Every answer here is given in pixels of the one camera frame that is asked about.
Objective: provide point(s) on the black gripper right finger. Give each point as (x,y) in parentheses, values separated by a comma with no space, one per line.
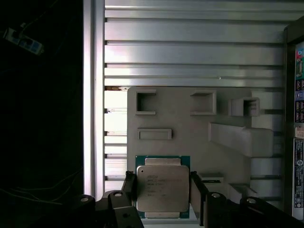
(215,209)

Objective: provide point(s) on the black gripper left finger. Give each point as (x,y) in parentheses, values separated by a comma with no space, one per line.
(118,209)

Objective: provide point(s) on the silver CPU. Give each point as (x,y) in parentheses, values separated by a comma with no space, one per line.
(162,187)

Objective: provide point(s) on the grey parts rack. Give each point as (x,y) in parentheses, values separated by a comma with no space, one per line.
(180,133)

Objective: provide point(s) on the open grey PC case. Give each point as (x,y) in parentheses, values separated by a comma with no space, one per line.
(290,118)

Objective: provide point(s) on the white power strip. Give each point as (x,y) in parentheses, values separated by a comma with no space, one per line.
(23,42)

